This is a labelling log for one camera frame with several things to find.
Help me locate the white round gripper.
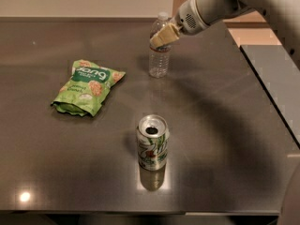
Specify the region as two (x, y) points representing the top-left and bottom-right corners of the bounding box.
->
(150, 0), (209, 48)

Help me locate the clear plastic water bottle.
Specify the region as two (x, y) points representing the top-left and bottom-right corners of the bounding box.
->
(149, 12), (172, 78)

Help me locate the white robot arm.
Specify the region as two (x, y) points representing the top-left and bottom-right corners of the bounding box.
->
(150, 0), (300, 67)

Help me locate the green snack chip bag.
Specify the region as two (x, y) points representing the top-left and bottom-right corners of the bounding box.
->
(52, 60), (126, 116)

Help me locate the green white soda can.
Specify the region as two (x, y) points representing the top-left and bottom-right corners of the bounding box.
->
(136, 114), (170, 171)

